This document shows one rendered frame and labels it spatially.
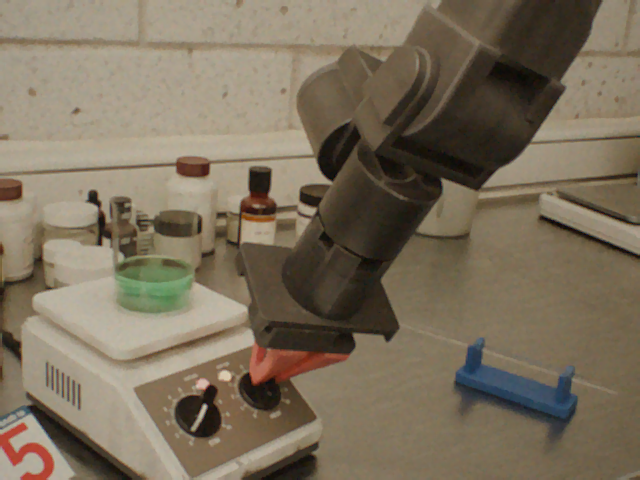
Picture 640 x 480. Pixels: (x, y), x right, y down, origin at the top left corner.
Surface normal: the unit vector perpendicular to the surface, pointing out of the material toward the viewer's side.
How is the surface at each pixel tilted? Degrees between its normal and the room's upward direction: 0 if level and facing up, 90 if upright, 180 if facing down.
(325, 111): 61
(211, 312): 0
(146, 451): 90
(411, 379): 0
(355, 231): 101
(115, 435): 90
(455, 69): 71
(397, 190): 30
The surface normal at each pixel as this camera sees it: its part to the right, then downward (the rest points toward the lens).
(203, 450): 0.43, -0.69
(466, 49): -0.80, -0.23
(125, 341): 0.08, -0.95
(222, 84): 0.54, 0.30
